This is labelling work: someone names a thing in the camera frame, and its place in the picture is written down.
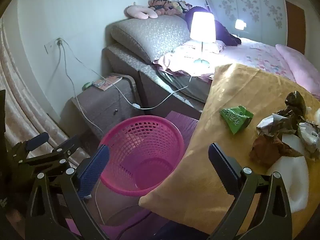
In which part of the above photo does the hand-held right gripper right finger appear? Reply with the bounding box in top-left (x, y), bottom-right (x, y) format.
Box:
top-left (209, 142), bottom-right (293, 240)

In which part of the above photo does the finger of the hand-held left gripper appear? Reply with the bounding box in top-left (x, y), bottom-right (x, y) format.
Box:
top-left (11, 132), bottom-right (50, 159)
top-left (47, 135), bottom-right (84, 163)

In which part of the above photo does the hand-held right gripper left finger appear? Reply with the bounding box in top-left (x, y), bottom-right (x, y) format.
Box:
top-left (25, 144), bottom-right (110, 240)

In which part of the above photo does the brown wrapper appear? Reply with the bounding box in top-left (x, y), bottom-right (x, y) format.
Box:
top-left (250, 132), bottom-right (304, 167)

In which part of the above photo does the green snack wrapper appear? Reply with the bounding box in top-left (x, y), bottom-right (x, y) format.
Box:
top-left (219, 105), bottom-right (254, 135)

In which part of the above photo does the pink plastic mesh basket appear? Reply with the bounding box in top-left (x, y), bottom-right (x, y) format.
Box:
top-left (99, 115), bottom-right (185, 197)

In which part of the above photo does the white paper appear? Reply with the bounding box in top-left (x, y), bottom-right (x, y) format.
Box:
top-left (256, 114), bottom-right (284, 136)

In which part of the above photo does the white foam tray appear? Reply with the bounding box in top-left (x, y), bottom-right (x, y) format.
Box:
top-left (266, 155), bottom-right (310, 210)

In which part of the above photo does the clear plastic bag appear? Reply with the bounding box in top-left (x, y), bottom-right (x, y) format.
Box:
top-left (297, 121), bottom-right (320, 159)

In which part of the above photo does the beige curtain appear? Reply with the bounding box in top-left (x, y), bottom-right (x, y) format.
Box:
top-left (0, 17), bottom-right (90, 170)

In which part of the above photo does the brown nightstand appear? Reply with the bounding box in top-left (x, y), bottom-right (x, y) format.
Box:
top-left (61, 73), bottom-right (140, 140)

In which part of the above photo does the purple floor mat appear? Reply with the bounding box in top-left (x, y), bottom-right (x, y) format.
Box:
top-left (164, 110), bottom-right (200, 137)

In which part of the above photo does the colourful book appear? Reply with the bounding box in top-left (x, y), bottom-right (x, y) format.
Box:
top-left (92, 76), bottom-right (123, 90)

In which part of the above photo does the golden floral tablecloth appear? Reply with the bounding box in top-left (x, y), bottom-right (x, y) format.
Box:
top-left (139, 64), bottom-right (320, 240)

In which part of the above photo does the crumpled pink sheet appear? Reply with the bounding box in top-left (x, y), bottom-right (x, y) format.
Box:
top-left (153, 52), bottom-right (215, 79)

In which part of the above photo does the bed with pink floral sheet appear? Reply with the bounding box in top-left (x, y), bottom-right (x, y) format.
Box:
top-left (102, 37), bottom-right (320, 113)

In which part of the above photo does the grey headboard cushion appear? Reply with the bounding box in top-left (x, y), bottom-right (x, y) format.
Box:
top-left (110, 15), bottom-right (192, 64)

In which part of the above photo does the white table lamp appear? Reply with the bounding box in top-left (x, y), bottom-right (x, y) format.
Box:
top-left (190, 12), bottom-right (216, 67)

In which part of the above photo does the pink neck pillow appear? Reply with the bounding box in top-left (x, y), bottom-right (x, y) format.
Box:
top-left (126, 2), bottom-right (158, 20)

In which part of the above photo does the plush toy pile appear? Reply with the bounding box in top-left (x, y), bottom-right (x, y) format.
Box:
top-left (148, 0), bottom-right (193, 17)

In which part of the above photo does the wardrobe with flower doors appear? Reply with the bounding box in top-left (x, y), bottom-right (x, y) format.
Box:
top-left (206, 0), bottom-right (288, 47)

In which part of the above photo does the black floor cable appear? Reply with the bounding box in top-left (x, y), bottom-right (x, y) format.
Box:
top-left (117, 212), bottom-right (152, 240)

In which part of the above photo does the thin white cable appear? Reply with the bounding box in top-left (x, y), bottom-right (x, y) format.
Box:
top-left (59, 45), bottom-right (105, 225)

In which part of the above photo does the white lamp cable with switch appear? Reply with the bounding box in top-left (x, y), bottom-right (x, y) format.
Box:
top-left (59, 42), bottom-right (193, 110)

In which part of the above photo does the wall socket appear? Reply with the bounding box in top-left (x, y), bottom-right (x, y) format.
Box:
top-left (44, 37), bottom-right (64, 54)

